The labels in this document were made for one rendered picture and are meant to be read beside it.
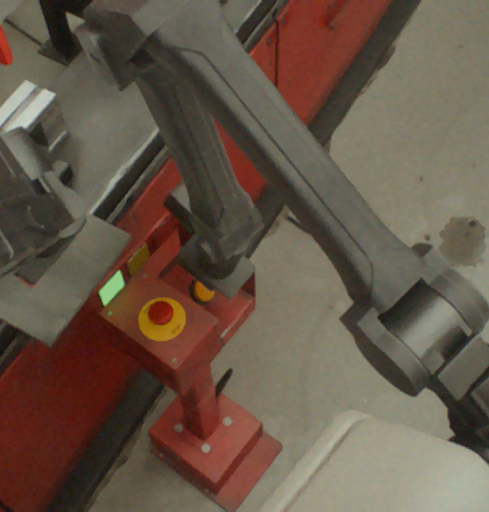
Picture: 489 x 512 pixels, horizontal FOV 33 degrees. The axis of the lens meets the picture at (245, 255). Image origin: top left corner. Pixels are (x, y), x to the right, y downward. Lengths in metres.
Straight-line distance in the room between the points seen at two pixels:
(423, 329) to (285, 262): 1.49
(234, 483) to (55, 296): 1.01
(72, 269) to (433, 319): 0.52
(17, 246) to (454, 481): 0.44
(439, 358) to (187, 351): 0.58
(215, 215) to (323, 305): 1.20
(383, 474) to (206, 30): 0.36
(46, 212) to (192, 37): 0.25
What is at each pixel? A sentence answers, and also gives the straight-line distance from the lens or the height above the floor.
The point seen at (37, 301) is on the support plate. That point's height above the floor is 1.00.
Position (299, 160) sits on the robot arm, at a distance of 0.69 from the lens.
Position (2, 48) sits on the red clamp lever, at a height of 1.19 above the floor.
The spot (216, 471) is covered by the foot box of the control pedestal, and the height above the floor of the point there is 0.12.
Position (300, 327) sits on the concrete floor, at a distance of 2.12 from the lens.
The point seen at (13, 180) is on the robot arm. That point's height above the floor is 1.24.
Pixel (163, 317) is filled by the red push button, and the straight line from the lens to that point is 1.24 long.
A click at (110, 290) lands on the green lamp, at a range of 1.27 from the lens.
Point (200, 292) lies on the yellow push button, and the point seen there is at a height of 0.73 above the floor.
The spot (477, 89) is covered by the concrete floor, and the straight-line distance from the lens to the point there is 2.62.
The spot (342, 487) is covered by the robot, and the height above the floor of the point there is 1.35.
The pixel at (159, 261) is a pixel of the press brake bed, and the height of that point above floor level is 0.53.
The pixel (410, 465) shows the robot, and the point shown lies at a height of 1.37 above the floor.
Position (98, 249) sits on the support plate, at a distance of 1.09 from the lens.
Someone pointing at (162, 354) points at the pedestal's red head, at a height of 0.78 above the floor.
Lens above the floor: 1.93
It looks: 61 degrees down
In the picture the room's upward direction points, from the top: 2 degrees counter-clockwise
